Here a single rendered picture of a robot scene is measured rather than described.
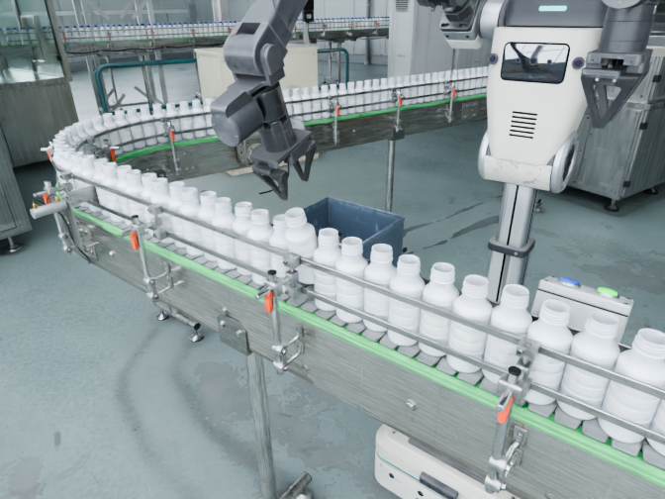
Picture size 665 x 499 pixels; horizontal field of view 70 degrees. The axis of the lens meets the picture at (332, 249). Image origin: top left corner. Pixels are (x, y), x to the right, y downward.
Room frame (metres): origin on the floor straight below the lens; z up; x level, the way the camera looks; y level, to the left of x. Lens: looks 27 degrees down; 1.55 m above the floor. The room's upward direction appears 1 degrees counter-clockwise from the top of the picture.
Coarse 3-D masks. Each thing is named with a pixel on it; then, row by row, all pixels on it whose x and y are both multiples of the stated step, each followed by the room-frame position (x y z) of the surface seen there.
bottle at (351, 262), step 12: (348, 240) 0.79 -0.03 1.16; (360, 240) 0.78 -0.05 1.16; (348, 252) 0.76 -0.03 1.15; (360, 252) 0.76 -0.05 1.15; (336, 264) 0.77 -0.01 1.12; (348, 264) 0.75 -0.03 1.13; (360, 264) 0.76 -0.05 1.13; (360, 276) 0.75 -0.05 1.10; (336, 288) 0.77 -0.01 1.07; (348, 288) 0.75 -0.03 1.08; (360, 288) 0.75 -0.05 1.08; (336, 300) 0.77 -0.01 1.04; (348, 300) 0.75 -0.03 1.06; (360, 300) 0.75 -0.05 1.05; (336, 312) 0.77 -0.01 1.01
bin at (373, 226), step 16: (304, 208) 1.47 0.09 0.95; (320, 208) 1.53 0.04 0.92; (336, 208) 1.55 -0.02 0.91; (352, 208) 1.51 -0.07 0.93; (368, 208) 1.47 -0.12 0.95; (272, 224) 1.35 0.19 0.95; (320, 224) 1.53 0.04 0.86; (336, 224) 1.55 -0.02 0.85; (352, 224) 1.51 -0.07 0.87; (368, 224) 1.47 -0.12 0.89; (384, 224) 1.43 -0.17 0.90; (400, 224) 1.37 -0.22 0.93; (368, 240) 1.22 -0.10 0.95; (384, 240) 1.29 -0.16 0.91; (400, 240) 1.37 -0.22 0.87; (368, 256) 1.23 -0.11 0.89
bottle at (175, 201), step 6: (174, 186) 1.09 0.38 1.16; (180, 186) 1.09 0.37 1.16; (174, 192) 1.09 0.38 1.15; (180, 192) 1.09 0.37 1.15; (174, 198) 1.09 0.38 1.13; (180, 198) 1.09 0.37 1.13; (168, 204) 1.09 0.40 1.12; (174, 204) 1.08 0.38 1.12; (180, 204) 1.08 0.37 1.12; (174, 210) 1.08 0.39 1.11; (174, 222) 1.08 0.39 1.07; (180, 222) 1.08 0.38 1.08; (174, 228) 1.08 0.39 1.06; (180, 228) 1.08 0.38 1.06; (174, 234) 1.08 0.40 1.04; (180, 234) 1.08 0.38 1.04; (174, 240) 1.09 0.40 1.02; (180, 246) 1.08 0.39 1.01
